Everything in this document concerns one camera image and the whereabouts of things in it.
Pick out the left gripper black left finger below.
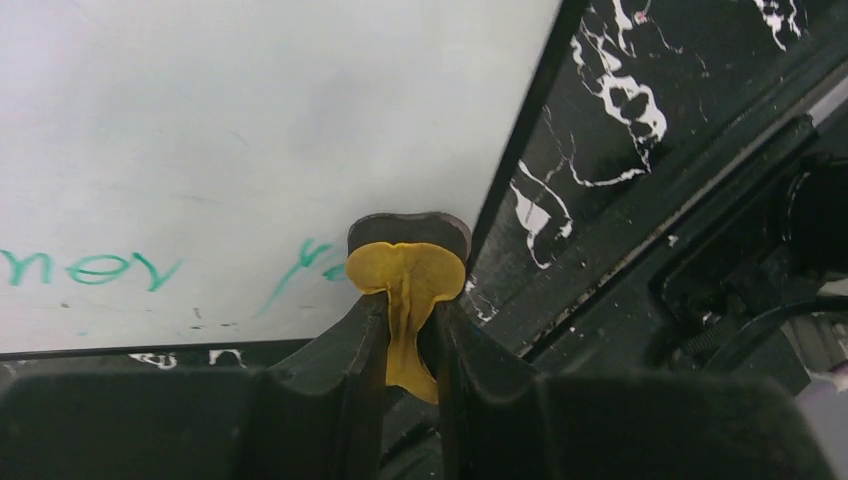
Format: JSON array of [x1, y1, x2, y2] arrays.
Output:
[[226, 293, 389, 479]]

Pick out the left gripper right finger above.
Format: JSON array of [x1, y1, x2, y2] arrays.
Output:
[[431, 301, 557, 479]]

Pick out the yellow black whiteboard eraser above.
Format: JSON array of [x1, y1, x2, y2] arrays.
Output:
[[345, 212, 472, 405]]

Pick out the small whiteboard black frame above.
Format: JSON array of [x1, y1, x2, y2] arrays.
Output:
[[1, 1, 585, 354]]

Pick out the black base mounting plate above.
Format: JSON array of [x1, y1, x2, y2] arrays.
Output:
[[380, 19, 848, 480]]

